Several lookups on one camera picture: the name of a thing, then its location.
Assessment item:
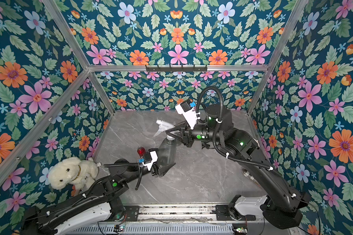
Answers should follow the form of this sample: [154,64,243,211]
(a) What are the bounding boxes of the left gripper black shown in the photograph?
[122,148,172,184]

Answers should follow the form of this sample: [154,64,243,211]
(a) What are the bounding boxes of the clear plastic spray bottle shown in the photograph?
[157,136,177,168]

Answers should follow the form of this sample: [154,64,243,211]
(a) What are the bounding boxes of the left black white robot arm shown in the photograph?
[20,151,175,235]

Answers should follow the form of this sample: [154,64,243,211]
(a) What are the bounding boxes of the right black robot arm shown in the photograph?
[175,86,311,230]

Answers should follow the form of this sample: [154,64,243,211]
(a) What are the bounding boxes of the small red object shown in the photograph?
[137,146,146,159]

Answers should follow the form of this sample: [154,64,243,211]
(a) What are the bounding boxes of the cream plush teddy bear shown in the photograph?
[48,157,99,191]

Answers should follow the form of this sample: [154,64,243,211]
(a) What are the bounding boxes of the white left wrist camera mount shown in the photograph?
[139,150,158,171]

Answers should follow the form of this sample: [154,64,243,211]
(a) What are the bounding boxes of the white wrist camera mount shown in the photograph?
[175,100,201,129]
[139,150,158,171]

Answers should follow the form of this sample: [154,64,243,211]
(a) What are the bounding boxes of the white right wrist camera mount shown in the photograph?
[175,100,201,129]

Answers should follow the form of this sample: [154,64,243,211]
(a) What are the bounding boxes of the metal base rail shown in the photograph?
[115,203,298,235]

